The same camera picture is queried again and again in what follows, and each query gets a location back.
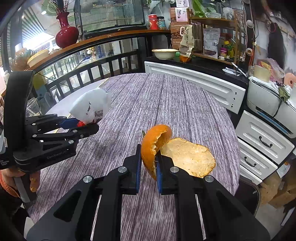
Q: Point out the orange peel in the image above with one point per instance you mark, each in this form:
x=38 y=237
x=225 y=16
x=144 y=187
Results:
x=195 y=159

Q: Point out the white upper drawer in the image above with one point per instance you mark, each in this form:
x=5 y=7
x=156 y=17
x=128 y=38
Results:
x=263 y=137

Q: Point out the cream bowl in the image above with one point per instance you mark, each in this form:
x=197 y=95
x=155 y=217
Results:
x=164 y=54

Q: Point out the red tin canister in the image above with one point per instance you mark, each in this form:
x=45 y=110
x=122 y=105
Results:
x=153 y=22

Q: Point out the glass terrarium cage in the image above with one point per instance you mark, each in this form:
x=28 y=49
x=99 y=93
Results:
x=95 y=18

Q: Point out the red vase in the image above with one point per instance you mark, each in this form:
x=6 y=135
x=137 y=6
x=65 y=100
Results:
x=68 y=35

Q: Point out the wooden shelf rack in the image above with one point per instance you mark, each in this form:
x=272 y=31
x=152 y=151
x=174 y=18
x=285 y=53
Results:
x=222 y=39

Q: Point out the white left cabinet drawer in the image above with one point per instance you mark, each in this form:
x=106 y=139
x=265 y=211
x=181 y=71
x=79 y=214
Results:
x=229 y=95

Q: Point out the white middle drawer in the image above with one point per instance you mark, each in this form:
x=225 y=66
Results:
x=253 y=161

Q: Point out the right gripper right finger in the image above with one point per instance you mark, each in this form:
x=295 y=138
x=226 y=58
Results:
x=205 y=210

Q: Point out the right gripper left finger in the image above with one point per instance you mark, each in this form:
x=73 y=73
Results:
x=91 y=209

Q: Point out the purple striped tablecloth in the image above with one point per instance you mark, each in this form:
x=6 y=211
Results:
x=139 y=102

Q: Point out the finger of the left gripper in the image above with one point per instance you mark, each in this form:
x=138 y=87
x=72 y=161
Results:
x=68 y=123
x=80 y=132

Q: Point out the white lower drawer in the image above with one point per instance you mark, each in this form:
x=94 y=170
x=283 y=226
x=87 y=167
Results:
x=249 y=175

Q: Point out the white snack wrapper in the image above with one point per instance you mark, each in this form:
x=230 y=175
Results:
x=92 y=106

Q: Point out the brown trash bin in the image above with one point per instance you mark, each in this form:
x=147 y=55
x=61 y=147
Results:
x=248 y=194

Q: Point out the white printer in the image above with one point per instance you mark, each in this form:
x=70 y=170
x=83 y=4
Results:
x=263 y=98

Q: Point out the person left hand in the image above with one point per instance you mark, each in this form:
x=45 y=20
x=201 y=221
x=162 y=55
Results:
x=8 y=182

